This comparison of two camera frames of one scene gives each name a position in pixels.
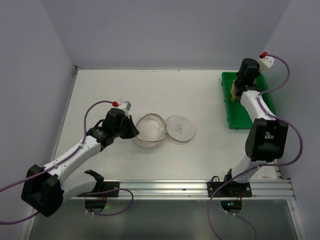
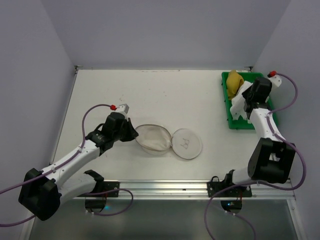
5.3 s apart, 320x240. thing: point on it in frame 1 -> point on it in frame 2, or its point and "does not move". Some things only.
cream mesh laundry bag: (152, 129) -> (155, 140)
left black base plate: (110, 185) does not move
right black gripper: (238, 83) -> (249, 97)
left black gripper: (128, 127) does not move
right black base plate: (231, 189) does not move
